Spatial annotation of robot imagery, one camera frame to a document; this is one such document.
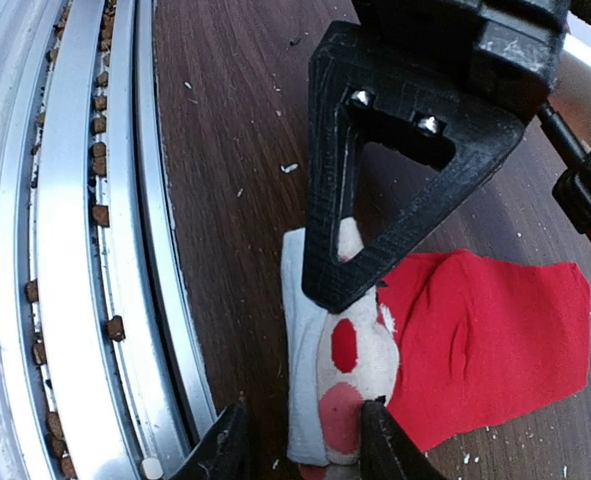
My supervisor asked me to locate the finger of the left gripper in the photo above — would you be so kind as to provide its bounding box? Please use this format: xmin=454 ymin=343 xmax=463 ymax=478
xmin=302 ymin=21 xmax=525 ymax=313

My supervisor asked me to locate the front aluminium rail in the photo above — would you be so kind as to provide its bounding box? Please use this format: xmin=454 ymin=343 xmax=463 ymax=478
xmin=0 ymin=1 xmax=216 ymax=479

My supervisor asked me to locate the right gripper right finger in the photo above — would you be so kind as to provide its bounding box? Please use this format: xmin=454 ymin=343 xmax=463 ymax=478
xmin=359 ymin=399 xmax=445 ymax=480

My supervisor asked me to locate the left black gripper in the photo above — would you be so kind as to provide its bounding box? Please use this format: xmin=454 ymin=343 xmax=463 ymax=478
xmin=349 ymin=0 xmax=591 ymax=236

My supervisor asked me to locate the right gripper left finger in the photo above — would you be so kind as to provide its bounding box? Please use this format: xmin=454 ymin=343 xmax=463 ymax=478
xmin=171 ymin=402 xmax=249 ymax=480

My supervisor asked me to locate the red sock with stripes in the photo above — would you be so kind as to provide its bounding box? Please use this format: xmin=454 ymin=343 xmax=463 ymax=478
xmin=281 ymin=229 xmax=591 ymax=479

